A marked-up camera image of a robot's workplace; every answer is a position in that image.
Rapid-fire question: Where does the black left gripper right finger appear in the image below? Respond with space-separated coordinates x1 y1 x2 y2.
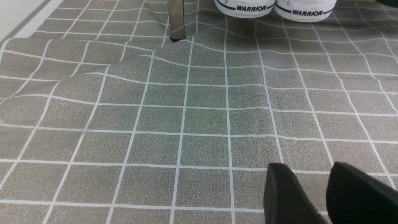
326 162 398 224

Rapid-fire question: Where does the grey checked floor cloth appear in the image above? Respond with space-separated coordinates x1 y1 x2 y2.
0 0 397 224

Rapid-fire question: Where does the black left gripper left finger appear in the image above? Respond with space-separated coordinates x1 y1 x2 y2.
263 163 326 224

